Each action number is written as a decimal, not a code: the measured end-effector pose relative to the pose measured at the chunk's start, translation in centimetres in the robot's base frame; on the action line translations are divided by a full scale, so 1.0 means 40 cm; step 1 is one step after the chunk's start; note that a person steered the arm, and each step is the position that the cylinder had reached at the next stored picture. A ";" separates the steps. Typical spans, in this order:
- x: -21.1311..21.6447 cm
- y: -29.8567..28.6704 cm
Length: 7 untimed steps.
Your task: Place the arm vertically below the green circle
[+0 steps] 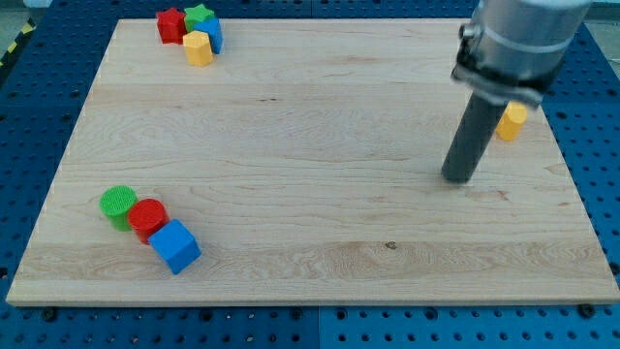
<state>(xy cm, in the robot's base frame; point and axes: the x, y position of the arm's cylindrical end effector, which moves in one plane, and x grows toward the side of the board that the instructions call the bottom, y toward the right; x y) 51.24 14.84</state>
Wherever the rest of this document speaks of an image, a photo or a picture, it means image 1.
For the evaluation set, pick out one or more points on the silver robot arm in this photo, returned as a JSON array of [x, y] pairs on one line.
[[512, 50]]

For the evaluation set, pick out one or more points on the wooden board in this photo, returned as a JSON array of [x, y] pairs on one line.
[[305, 160]]

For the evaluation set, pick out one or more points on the blue cube block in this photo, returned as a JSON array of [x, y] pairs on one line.
[[176, 245]]

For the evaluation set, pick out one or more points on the yellow hexagon block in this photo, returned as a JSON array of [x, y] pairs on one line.
[[198, 49]]

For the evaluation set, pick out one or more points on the red cylinder block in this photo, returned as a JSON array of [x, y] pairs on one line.
[[147, 217]]

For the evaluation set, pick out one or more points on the blue block at top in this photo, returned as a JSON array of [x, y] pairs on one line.
[[212, 27]]

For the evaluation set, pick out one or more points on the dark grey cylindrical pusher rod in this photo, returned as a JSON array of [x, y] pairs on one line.
[[477, 125]]

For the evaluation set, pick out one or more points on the green cylinder block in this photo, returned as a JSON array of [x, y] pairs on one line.
[[115, 205]]

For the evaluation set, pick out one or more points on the green star block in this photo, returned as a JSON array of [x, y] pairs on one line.
[[197, 14]]

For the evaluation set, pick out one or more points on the red star block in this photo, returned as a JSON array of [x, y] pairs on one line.
[[171, 26]]

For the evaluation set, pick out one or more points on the yellow cylinder block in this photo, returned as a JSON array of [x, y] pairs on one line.
[[513, 118]]

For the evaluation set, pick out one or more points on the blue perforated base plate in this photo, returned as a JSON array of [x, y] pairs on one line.
[[52, 70]]

